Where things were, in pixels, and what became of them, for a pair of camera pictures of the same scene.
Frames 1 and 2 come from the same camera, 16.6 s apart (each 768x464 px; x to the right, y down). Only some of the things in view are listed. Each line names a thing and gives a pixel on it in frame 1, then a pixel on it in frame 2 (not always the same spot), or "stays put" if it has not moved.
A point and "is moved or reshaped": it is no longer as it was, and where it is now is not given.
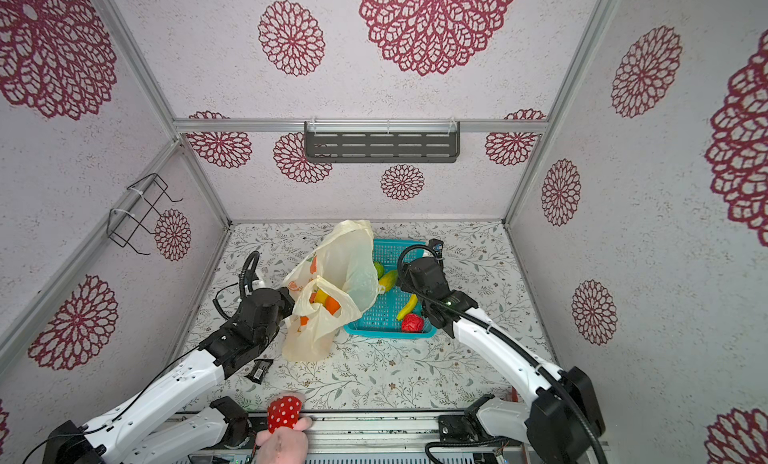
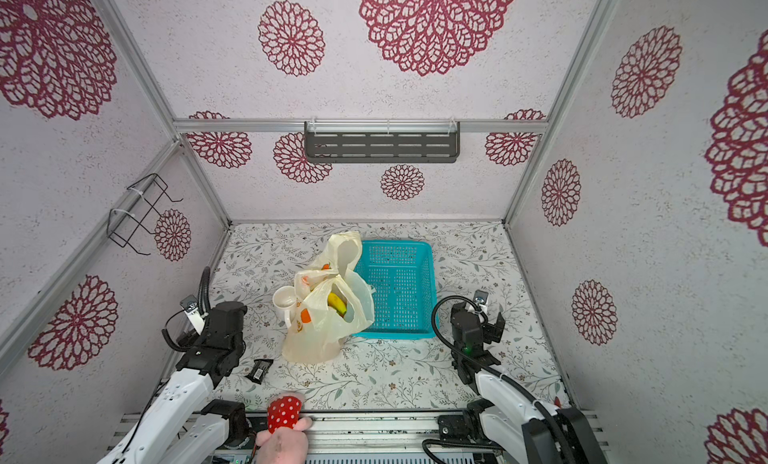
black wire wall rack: (143, 196) stays put
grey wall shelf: (382, 141) stays put
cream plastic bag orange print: (337, 282) is moved or reshaped
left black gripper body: (287, 307) → (200, 341)
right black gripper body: (407, 285) → (491, 334)
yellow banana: (408, 307) → (337, 304)
